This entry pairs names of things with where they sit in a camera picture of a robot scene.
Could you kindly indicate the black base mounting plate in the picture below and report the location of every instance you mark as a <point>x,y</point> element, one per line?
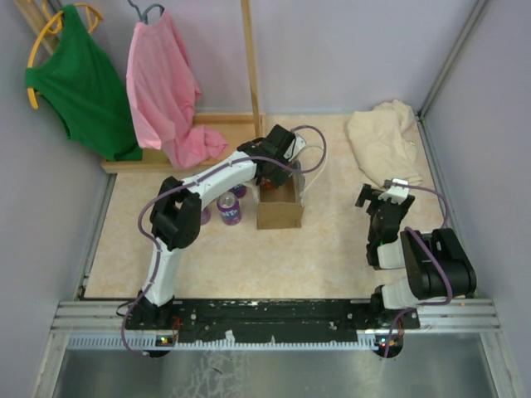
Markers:
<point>255,321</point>

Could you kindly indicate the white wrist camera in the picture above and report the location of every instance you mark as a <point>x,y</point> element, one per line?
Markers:
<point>297,144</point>
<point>397,191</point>

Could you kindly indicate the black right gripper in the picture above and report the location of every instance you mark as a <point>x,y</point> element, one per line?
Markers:
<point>369,193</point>

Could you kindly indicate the brown canvas bag white handles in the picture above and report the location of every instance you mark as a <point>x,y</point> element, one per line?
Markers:
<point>283,208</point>

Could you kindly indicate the green tank top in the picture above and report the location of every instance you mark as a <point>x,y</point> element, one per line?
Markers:
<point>77,79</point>

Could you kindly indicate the purple soda can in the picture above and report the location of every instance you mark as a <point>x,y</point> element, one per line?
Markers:
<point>239,190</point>
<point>205,216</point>
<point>229,208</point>

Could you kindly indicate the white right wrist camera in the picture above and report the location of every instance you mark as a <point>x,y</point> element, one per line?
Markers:
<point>397,191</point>

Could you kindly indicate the aluminium frame rail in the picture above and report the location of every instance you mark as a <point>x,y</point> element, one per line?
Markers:
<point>462,315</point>

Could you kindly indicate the pink shirt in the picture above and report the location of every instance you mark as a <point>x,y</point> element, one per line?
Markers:
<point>163,93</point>

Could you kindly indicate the cream folded cloth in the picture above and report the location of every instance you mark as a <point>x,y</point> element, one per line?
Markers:
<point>379,146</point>

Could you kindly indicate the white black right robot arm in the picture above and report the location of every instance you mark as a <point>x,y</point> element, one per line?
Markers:
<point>436,265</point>

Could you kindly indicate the grey clothes hanger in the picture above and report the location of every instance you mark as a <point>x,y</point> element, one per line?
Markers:
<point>144,15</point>

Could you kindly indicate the wooden clothes rack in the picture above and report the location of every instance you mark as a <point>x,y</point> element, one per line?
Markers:
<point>219,42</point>

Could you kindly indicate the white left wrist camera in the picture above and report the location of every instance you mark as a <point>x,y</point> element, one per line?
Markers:
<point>297,144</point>

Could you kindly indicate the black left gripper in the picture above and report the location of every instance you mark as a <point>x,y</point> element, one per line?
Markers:
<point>278,177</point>

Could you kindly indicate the yellow clothes hanger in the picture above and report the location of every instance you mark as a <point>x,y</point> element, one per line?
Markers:
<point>54,25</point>

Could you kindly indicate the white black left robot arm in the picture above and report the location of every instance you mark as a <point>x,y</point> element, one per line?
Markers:
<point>176,215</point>

